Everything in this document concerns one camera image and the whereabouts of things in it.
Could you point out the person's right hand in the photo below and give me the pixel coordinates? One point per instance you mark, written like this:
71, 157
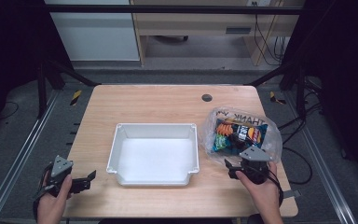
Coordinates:
262, 191

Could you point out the round grey table grommet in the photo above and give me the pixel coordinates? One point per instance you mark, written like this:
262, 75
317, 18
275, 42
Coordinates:
207, 97

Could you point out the black curtain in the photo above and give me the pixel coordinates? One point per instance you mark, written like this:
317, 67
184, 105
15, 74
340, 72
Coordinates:
9, 46
345, 62

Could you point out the person's left hand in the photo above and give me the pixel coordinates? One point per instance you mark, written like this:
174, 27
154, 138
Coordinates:
54, 202

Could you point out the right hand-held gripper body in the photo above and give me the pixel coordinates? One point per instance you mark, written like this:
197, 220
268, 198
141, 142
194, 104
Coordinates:
254, 155

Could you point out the black metal frame strut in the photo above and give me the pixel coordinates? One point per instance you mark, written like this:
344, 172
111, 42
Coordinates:
273, 73
71, 74

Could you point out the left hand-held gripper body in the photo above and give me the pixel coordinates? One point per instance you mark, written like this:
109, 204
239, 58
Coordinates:
61, 166

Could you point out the black horizontal frame bar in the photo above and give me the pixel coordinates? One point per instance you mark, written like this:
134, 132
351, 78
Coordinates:
167, 9

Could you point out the white cabinet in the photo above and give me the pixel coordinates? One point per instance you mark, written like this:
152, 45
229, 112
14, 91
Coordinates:
96, 37

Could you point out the grey metal tab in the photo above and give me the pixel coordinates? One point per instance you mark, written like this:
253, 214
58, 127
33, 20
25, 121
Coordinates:
292, 194

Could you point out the clear plastic bag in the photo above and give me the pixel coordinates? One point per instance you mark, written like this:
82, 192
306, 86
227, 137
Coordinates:
208, 137

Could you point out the white plastic tray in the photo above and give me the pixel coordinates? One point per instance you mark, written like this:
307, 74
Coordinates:
154, 158

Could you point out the dark blue chip bag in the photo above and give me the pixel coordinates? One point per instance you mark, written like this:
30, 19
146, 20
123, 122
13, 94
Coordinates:
239, 135

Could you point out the aluminium floor rail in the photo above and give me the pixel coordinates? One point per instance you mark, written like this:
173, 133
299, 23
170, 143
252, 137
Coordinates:
21, 149
320, 161

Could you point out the yellow black tape marker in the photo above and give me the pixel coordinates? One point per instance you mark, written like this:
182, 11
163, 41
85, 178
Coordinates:
275, 98
76, 97

